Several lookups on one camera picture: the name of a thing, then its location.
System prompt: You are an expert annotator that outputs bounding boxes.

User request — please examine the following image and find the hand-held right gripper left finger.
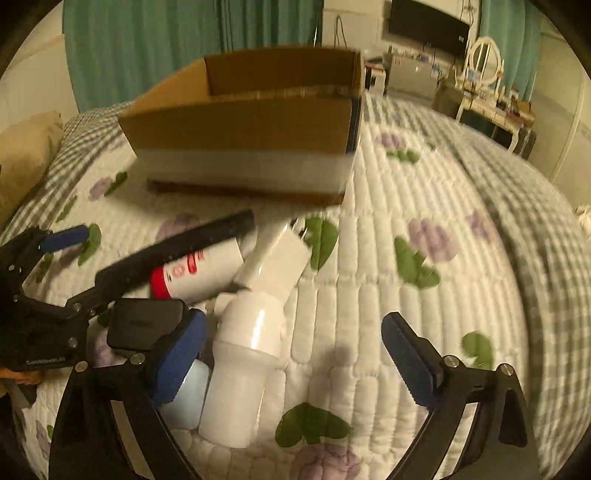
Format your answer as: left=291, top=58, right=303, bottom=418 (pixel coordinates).
left=48, top=309, right=208, bottom=480

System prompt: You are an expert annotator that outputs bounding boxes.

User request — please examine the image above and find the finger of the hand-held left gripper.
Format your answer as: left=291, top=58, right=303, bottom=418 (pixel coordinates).
left=67, top=210, right=256, bottom=324
left=0, top=224, right=88, bottom=296

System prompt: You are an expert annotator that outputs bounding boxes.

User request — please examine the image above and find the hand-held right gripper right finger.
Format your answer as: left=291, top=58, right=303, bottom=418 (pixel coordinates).
left=381, top=311, right=541, bottom=480

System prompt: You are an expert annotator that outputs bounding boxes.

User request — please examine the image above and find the white bottle with red cap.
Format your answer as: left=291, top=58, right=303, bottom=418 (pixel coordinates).
left=150, top=237, right=245, bottom=300

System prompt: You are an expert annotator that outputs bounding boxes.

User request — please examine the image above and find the light blue jar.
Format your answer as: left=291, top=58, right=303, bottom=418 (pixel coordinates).
left=159, top=357, right=211, bottom=430

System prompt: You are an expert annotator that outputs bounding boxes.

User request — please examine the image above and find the small black box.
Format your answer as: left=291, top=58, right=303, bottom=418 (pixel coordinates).
left=107, top=299, right=188, bottom=350

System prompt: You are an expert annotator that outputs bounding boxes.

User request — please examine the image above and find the white charger adapter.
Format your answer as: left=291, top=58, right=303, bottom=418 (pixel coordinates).
left=233, top=217, right=311, bottom=296

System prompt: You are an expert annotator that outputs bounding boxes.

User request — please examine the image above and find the brown cardboard box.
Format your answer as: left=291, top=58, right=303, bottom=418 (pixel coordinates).
left=119, top=46, right=365, bottom=207

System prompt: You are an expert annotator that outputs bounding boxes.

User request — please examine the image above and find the beige pillow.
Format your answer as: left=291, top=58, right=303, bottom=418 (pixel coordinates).
left=0, top=112, right=64, bottom=227

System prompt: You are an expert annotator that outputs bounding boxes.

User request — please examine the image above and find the floral quilted blanket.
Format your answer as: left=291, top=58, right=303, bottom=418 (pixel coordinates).
left=0, top=99, right=546, bottom=480

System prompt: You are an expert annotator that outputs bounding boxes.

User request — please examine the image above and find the grey checkered bed sheet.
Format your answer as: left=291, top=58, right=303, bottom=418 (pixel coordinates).
left=0, top=92, right=591, bottom=480

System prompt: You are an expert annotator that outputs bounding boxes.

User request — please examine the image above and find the wide green curtain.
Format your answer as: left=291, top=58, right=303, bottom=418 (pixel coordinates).
left=62, top=0, right=324, bottom=114

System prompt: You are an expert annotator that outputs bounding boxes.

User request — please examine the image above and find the white dressing table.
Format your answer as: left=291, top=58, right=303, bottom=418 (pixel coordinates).
left=455, top=83, right=536, bottom=153

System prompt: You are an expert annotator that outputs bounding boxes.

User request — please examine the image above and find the grey fridge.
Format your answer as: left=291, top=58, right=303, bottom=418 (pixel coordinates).
left=383, top=51, right=451, bottom=97

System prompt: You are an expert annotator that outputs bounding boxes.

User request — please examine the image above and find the oval vanity mirror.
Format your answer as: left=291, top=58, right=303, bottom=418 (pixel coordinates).
left=464, top=37, right=504, bottom=88

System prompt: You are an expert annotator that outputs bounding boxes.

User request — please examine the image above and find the narrow green curtain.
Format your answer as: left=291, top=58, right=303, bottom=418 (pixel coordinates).
left=478, top=0, right=543, bottom=93

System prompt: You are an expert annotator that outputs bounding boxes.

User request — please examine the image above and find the wall television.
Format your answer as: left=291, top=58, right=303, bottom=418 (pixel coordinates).
left=388, top=0, right=471, bottom=58

